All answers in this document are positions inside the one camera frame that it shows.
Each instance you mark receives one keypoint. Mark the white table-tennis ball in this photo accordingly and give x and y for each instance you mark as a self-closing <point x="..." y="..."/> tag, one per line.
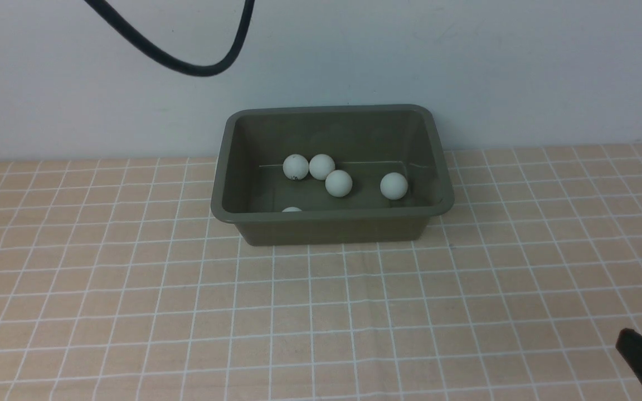
<point x="394" y="186"/>
<point x="320" y="166"/>
<point x="338" y="184"/>

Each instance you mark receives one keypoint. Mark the olive green plastic bin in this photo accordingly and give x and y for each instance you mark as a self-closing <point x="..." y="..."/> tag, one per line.
<point x="250" y="189"/>

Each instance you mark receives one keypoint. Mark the checkered beige tablecloth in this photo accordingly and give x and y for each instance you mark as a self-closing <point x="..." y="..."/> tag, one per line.
<point x="117" y="284"/>

